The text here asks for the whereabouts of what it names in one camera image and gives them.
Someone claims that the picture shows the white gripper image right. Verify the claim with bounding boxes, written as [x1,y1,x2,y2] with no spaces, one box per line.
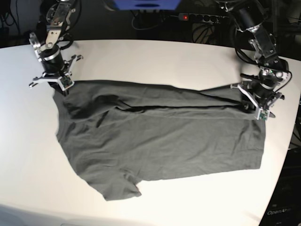
[230,81,285,121]

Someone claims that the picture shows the black power strip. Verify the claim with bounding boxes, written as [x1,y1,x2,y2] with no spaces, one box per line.
[177,13,230,24]

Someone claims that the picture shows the black OpenArm case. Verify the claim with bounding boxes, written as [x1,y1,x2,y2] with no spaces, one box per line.
[259,148,301,226]

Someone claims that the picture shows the dark grey T-shirt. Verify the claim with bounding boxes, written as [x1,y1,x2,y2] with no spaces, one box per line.
[53,81,266,201]

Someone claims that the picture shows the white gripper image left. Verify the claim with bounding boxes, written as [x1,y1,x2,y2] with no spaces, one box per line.
[29,54,83,97]

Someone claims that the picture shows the blue plastic box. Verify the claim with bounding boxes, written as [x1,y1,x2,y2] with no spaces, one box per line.
[114,0,181,10]

